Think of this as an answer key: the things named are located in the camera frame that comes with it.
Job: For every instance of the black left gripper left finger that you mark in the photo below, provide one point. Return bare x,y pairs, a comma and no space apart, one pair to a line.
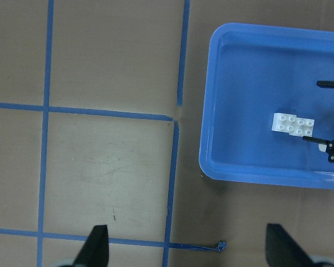
95,251

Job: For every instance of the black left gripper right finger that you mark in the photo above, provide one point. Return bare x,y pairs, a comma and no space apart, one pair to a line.
282,250

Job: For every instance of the white building block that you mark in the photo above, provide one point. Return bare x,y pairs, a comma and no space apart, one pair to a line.
302,127
283,122

